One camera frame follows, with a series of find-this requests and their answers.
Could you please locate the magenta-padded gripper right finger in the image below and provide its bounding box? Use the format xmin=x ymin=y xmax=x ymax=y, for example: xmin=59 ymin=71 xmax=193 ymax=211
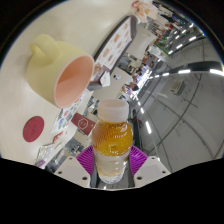
xmin=125 ymin=145 xmax=172 ymax=188

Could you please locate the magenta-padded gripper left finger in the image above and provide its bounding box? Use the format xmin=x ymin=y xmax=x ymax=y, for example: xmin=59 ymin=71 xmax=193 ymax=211
xmin=53 ymin=145 xmax=98 ymax=188

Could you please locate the clear white-capped drink bottle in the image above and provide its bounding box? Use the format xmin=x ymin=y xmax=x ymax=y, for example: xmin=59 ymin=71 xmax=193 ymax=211
xmin=91 ymin=98 xmax=134 ymax=184

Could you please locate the clear plastic packet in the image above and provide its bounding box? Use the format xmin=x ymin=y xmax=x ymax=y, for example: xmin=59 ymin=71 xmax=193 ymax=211
xmin=34 ymin=143 xmax=56 ymax=168

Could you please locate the red paper cup white lid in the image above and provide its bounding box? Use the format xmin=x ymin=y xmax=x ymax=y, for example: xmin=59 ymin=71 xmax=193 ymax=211
xmin=70 ymin=112 xmax=98 ymax=136

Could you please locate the flat round red coaster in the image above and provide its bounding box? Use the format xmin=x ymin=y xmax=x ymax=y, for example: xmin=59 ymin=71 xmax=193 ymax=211
xmin=22 ymin=115 xmax=45 ymax=143

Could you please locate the person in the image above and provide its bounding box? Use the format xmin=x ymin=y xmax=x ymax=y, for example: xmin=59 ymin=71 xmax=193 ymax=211
xmin=121 ymin=81 xmax=141 ymax=96

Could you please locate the ceiling air conditioner unit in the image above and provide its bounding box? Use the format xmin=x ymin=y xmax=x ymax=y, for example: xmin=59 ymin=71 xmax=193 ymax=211
xmin=169 ymin=79 xmax=186 ymax=96

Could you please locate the white paper napkin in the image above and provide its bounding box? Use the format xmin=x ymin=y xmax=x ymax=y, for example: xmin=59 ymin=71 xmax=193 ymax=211
xmin=99 ymin=70 xmax=112 ymax=88

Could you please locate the yellow mug with pink inside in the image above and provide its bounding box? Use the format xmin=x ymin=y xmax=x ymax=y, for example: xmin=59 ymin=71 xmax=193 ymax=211
xmin=26 ymin=33 xmax=96 ymax=109

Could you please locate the group of ceiling lights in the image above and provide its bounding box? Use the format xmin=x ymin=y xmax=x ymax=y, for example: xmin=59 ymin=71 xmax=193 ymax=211
xmin=134 ymin=23 xmax=224 ymax=134

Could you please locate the group of cream chairs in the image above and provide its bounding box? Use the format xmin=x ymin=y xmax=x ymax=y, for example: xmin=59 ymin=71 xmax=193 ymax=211
xmin=76 ymin=24 xmax=161 ymax=148

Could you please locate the clear plastic food bag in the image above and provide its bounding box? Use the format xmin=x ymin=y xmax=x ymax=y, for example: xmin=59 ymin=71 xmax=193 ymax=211
xmin=131 ymin=0 xmax=158 ymax=23

